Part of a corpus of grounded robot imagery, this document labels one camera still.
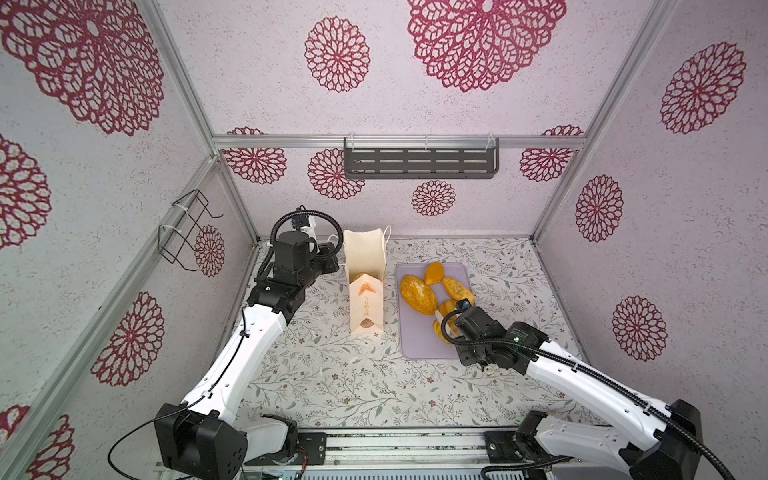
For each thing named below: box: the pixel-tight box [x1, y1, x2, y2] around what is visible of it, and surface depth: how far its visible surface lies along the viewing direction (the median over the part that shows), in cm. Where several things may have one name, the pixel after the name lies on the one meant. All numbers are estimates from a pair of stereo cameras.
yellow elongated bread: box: [442, 277, 475, 305], surface depth 102 cm
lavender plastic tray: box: [397, 262, 472, 359], surface depth 102 cm
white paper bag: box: [344, 225, 391, 336], surface depth 89 cm
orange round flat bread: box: [424, 262, 445, 285], surface depth 105 cm
